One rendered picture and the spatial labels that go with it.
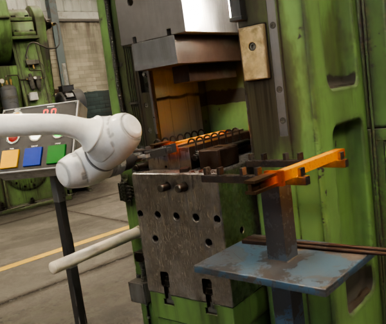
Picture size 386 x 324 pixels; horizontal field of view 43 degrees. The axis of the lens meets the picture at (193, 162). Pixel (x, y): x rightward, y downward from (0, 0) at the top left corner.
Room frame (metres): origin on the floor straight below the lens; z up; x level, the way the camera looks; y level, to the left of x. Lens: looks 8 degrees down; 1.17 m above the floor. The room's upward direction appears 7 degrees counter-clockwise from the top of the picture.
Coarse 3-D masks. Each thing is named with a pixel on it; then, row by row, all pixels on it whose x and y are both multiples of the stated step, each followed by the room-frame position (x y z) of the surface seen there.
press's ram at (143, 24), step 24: (120, 0) 1.79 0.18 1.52; (144, 0) 1.72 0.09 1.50; (168, 0) 1.66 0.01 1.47; (192, 0) 1.67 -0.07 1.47; (216, 0) 1.77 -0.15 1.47; (120, 24) 1.81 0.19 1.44; (144, 24) 1.73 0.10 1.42; (168, 24) 1.67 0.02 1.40; (192, 24) 1.66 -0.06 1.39; (216, 24) 1.76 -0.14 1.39
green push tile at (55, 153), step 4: (64, 144) 1.86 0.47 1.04; (48, 148) 1.88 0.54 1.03; (52, 148) 1.87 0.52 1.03; (56, 148) 1.87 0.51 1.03; (60, 148) 1.86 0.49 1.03; (64, 148) 1.86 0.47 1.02; (48, 152) 1.87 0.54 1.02; (52, 152) 1.86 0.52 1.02; (56, 152) 1.86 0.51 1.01; (60, 152) 1.85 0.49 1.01; (64, 152) 1.85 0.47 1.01; (48, 156) 1.86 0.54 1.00; (52, 156) 1.85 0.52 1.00; (56, 156) 1.85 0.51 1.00; (60, 156) 1.84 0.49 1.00; (48, 160) 1.85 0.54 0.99; (52, 160) 1.85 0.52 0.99; (56, 160) 1.84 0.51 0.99; (48, 164) 1.85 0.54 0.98; (52, 164) 1.85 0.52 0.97
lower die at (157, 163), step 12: (228, 132) 1.93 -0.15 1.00; (240, 132) 1.94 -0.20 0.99; (180, 144) 1.71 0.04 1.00; (192, 144) 1.73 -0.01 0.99; (216, 144) 1.78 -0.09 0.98; (168, 156) 1.72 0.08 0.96; (180, 156) 1.68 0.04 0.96; (156, 168) 1.76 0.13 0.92; (168, 168) 1.72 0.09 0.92; (192, 168) 1.66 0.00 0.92
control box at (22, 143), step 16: (32, 112) 1.99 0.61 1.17; (48, 112) 1.96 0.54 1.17; (64, 112) 1.94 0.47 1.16; (80, 112) 1.95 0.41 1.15; (0, 144) 1.96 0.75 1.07; (16, 144) 1.94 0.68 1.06; (32, 144) 1.91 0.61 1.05; (48, 144) 1.89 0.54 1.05; (80, 144) 1.91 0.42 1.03; (0, 160) 1.92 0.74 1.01; (0, 176) 1.92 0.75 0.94; (16, 176) 1.92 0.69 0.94; (32, 176) 1.92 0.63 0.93; (48, 176) 1.92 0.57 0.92
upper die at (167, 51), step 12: (168, 36) 1.67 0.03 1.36; (180, 36) 1.68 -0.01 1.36; (192, 36) 1.73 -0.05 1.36; (204, 36) 1.78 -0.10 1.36; (216, 36) 1.84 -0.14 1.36; (228, 36) 1.90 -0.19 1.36; (132, 48) 1.78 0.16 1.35; (144, 48) 1.74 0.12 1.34; (156, 48) 1.71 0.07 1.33; (168, 48) 1.68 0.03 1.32; (180, 48) 1.67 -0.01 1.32; (192, 48) 1.73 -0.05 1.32; (204, 48) 1.78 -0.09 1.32; (216, 48) 1.83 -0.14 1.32; (228, 48) 1.89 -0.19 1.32; (144, 60) 1.75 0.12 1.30; (156, 60) 1.71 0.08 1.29; (168, 60) 1.68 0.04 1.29; (180, 60) 1.67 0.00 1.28; (192, 60) 1.72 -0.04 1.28; (204, 60) 1.77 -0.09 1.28; (216, 60) 1.83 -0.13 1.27; (228, 60) 1.89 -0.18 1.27; (240, 60) 1.98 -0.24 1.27
